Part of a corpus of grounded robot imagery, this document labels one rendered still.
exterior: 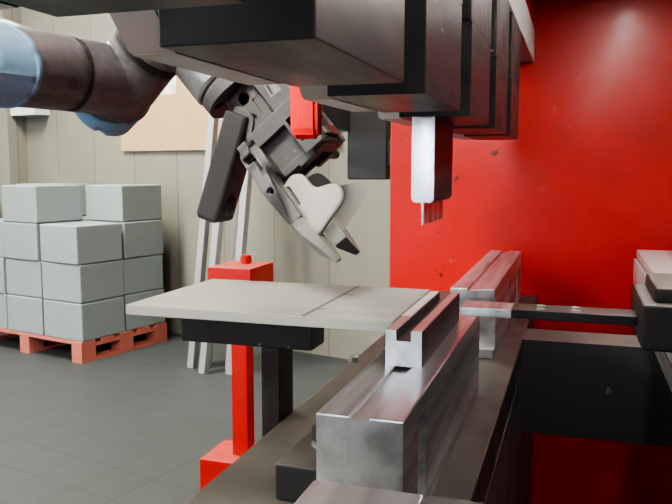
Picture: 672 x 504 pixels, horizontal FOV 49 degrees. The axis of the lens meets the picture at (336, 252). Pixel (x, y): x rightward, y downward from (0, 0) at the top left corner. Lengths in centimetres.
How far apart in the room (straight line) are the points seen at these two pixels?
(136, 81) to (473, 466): 51
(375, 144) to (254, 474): 160
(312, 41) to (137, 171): 516
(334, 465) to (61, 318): 426
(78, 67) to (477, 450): 52
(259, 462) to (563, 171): 103
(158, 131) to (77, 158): 87
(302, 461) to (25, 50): 44
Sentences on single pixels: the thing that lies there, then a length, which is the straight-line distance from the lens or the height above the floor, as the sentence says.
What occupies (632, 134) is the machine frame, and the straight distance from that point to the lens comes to 155.
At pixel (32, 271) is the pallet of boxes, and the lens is 488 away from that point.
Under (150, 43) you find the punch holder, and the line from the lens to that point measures 31.
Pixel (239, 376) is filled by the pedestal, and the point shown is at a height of 41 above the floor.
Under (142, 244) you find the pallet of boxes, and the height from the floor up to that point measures 66.
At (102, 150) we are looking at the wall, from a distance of 568.
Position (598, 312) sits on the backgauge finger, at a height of 100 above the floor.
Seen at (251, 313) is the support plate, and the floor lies 100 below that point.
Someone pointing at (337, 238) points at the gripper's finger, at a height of 106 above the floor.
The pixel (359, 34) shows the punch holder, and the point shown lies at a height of 119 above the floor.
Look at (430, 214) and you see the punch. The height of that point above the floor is 109.
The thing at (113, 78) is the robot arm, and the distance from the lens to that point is 81.
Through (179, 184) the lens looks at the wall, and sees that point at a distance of 515.
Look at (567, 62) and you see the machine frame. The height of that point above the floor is 134.
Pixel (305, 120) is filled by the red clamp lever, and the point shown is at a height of 117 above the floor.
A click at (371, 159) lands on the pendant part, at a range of 216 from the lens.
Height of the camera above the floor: 113
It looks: 6 degrees down
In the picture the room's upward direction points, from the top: straight up
